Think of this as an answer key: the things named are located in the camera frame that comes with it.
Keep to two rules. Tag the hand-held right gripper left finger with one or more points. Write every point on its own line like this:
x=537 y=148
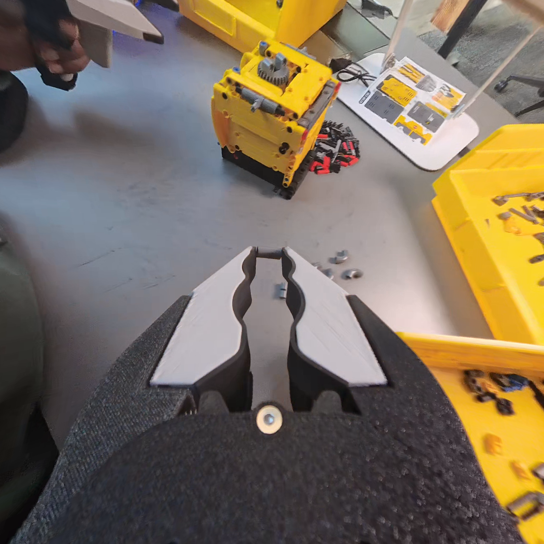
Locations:
x=204 y=340

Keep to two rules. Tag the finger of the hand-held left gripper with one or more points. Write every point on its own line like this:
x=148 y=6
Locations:
x=114 y=15

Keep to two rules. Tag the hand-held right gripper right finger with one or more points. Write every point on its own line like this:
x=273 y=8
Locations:
x=335 y=340

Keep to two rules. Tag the yellow plastic bin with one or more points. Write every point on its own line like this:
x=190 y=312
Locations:
x=467 y=255
x=255 y=25
x=450 y=382

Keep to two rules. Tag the yellow lego model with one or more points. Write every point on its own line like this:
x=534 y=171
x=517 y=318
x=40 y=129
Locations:
x=255 y=136

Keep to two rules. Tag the person's left hand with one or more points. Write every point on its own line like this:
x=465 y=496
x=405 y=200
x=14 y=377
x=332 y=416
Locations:
x=17 y=46

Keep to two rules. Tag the black quilted pad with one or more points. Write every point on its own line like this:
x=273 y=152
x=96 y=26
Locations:
x=10 y=114

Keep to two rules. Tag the pile of black red pins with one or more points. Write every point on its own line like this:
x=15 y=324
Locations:
x=335 y=148

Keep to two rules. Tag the yellow and grey sticker sheet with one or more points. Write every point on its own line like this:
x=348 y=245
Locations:
x=395 y=91

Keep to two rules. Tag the black office chair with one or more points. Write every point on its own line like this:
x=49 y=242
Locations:
x=522 y=80

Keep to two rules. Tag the wooden pillar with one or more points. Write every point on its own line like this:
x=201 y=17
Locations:
x=448 y=15

